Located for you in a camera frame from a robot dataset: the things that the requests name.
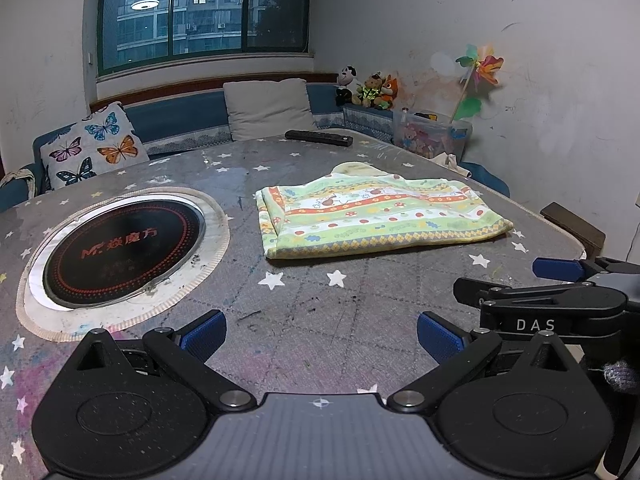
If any dark wooden chair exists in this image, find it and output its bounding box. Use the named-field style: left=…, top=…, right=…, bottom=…
left=540, top=202, right=607, bottom=261

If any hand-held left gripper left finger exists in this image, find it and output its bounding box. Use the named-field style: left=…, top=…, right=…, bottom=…
left=75, top=309, right=256, bottom=411

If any window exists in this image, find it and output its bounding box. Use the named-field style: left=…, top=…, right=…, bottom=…
left=97, top=0, right=314, bottom=82

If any beige cloth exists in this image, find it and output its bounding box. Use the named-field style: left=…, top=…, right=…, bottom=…
left=434, top=154, right=473, bottom=179

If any panda plush toy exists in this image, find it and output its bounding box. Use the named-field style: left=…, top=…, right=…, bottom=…
left=336, top=66, right=359, bottom=107

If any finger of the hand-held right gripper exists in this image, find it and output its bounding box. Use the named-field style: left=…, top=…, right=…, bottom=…
left=532, top=256, right=640, bottom=286
left=452, top=277, right=629, bottom=312

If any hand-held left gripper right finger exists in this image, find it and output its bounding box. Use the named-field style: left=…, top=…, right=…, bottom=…
left=387, top=310, right=569, bottom=411

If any butterfly print pillow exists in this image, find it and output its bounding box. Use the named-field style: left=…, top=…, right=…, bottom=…
left=40, top=101, right=151, bottom=194

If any brown bear plush toy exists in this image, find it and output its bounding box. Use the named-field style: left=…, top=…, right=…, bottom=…
left=352, top=74, right=384, bottom=110

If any beige bag strap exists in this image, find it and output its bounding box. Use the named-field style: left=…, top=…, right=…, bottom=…
left=0, top=167, right=39, bottom=200

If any black remote control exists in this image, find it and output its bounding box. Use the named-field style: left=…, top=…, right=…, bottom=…
left=284, top=130, right=354, bottom=148

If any round black induction cooker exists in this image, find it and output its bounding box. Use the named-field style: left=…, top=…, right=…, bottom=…
left=16, top=186, right=231, bottom=344

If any grey star-print tablecloth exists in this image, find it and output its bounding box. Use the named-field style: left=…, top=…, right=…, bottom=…
left=0, top=130, right=587, bottom=480

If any colourful pinwheel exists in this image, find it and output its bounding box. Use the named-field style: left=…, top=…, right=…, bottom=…
left=449, top=44, right=505, bottom=127

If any blue bench sofa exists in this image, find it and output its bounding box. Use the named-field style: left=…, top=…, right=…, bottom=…
left=0, top=72, right=512, bottom=212

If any clear plastic toy box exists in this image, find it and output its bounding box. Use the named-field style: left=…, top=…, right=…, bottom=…
left=392, top=109, right=474, bottom=162

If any beige pillow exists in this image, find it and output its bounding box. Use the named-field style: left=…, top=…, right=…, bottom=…
left=222, top=78, right=319, bottom=143

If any striped fruit-print baby shirt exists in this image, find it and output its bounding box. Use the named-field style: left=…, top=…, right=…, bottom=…
left=255, top=161, right=515, bottom=261

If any orange fox plush toy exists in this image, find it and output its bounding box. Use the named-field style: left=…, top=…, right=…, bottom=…
left=377, top=75, right=400, bottom=111

